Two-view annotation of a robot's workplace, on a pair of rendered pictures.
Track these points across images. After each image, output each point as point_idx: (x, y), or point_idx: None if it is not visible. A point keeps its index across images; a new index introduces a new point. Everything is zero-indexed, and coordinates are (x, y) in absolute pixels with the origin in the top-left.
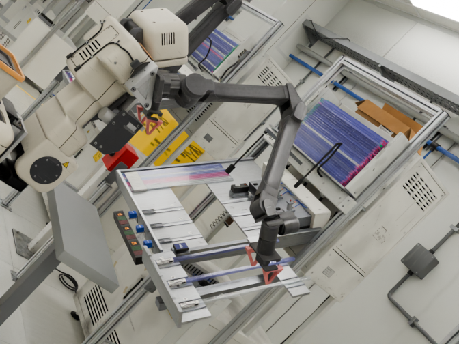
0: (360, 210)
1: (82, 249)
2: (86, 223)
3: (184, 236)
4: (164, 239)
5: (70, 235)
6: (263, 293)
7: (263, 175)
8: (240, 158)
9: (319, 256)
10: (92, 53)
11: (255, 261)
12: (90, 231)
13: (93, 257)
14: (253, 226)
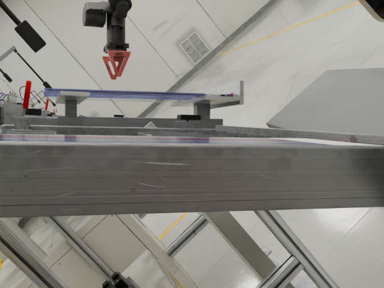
0: None
1: (318, 90)
2: (350, 108)
3: (176, 133)
4: (212, 134)
5: (339, 79)
6: (20, 240)
7: None
8: (1, 0)
9: None
10: None
11: (117, 70)
12: (335, 111)
13: (303, 102)
14: (27, 131)
